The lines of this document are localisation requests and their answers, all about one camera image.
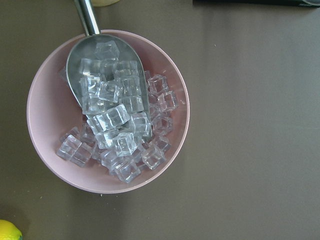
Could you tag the clear ice cube pile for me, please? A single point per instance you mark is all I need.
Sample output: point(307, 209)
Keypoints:
point(123, 154)

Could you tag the round wooden stand base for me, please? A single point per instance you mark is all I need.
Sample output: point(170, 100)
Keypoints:
point(103, 3)

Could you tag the pink bowl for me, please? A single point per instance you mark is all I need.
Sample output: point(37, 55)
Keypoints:
point(52, 110)

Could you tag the whole yellow lemon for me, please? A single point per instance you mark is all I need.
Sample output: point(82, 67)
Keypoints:
point(8, 231)

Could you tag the metal ice scoop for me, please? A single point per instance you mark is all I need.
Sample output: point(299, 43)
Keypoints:
point(108, 80)

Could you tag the black framed device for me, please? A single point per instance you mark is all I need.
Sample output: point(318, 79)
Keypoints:
point(295, 3)

